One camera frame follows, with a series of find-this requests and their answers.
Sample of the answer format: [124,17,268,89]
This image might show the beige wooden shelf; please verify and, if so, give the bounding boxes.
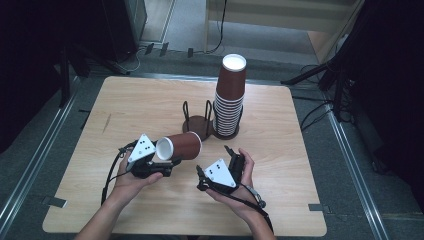
[203,0,365,64]

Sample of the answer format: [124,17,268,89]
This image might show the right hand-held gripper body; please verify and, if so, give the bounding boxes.
[203,158,246,195]

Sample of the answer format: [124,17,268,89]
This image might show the metal floor rail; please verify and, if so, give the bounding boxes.
[0,75,82,231]
[324,102,392,240]
[133,72,292,87]

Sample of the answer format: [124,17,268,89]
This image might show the grey tape strip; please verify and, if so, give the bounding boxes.
[307,202,332,215]
[42,196,69,210]

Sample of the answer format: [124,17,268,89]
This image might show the person's left hand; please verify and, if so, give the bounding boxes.
[114,153,165,205]

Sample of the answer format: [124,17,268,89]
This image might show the stack of brown paper cups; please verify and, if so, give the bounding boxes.
[212,53,248,138]

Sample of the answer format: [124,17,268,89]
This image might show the white floor cable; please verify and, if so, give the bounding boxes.
[122,45,148,73]

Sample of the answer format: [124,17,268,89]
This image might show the single brown paper cup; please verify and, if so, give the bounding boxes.
[155,131,203,162]

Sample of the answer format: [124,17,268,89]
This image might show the black wire cup holder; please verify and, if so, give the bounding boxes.
[181,99,244,142]

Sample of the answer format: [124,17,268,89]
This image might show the black metal stand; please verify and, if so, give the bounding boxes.
[58,42,132,108]
[279,31,354,123]

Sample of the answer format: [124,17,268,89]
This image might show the black hanging cable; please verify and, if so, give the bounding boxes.
[194,0,229,55]

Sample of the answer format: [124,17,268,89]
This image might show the black floor cables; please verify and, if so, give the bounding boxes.
[292,63,336,132]

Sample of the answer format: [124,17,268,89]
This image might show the person's right hand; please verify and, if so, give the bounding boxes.
[205,147,268,223]

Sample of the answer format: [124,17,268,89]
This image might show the grey cable plug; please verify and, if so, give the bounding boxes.
[247,185,268,210]

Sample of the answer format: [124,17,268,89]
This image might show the black cabinet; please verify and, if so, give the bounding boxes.
[101,0,148,63]

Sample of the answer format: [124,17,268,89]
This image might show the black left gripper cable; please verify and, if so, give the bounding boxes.
[100,145,138,206]

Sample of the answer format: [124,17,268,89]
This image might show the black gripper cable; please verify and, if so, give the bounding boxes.
[209,186,275,234]
[100,145,138,206]

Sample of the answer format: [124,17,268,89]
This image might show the dark curtain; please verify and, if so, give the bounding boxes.
[0,0,105,155]
[346,0,424,214]

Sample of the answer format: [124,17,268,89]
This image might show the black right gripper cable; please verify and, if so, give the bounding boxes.
[209,186,275,234]

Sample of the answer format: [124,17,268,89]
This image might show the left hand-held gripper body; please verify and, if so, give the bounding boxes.
[125,133,174,180]

